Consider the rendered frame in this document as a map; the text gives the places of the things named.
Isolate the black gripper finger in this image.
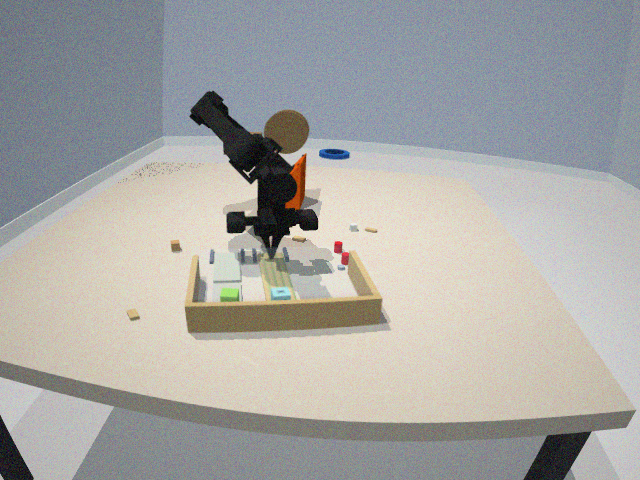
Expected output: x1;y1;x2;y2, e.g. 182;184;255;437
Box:
271;230;290;247
254;228;270;248

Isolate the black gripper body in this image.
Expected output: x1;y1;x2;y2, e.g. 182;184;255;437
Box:
226;188;318;233

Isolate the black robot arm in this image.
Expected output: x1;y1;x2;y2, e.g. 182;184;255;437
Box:
189;91;297;237

